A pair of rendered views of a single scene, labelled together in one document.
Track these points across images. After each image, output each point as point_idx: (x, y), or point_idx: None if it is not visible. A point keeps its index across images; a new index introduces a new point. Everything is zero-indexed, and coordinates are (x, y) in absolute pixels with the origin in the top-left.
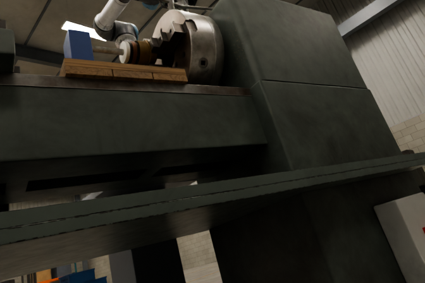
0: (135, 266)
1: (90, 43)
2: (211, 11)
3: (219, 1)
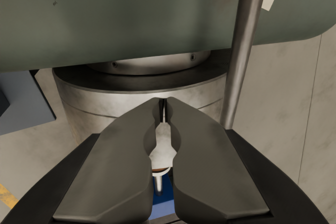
0: (35, 73)
1: (171, 185)
2: (254, 41)
3: (287, 41)
